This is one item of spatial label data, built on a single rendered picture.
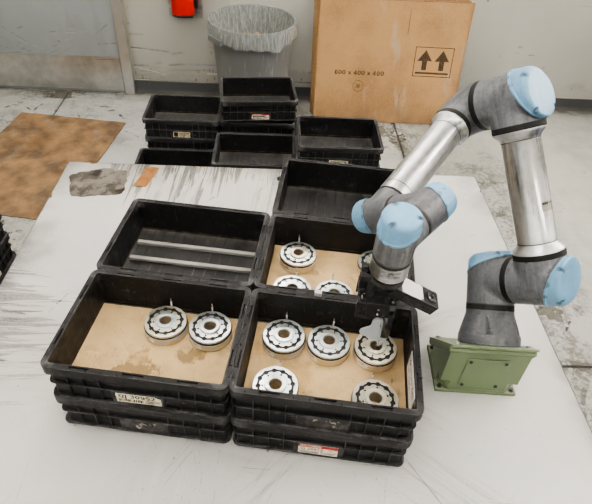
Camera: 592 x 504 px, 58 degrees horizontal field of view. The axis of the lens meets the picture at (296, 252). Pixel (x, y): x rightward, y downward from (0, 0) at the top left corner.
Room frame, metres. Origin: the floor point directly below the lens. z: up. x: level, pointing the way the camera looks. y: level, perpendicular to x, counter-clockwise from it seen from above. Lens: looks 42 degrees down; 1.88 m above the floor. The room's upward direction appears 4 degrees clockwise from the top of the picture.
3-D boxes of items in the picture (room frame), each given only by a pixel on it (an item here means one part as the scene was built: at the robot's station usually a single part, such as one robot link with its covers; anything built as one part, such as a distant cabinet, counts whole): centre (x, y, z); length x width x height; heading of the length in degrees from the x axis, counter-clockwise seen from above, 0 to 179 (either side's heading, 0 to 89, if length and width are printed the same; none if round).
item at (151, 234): (1.08, 0.29, 0.87); 0.40 x 0.30 x 0.11; 86
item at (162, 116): (2.66, 0.66, 0.31); 0.40 x 0.30 x 0.34; 93
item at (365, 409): (0.76, -0.09, 0.92); 0.40 x 0.30 x 0.02; 86
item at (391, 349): (0.82, -0.21, 0.86); 0.10 x 0.10 x 0.01
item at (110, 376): (0.78, 0.31, 0.92); 0.40 x 0.30 x 0.02; 86
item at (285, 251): (1.13, -0.01, 0.86); 0.10 x 0.10 x 0.01
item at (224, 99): (2.69, 0.26, 0.37); 0.42 x 0.34 x 0.46; 93
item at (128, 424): (0.78, 0.31, 0.76); 0.40 x 0.30 x 0.12; 86
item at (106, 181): (1.62, 0.75, 0.71); 0.22 x 0.19 x 0.01; 93
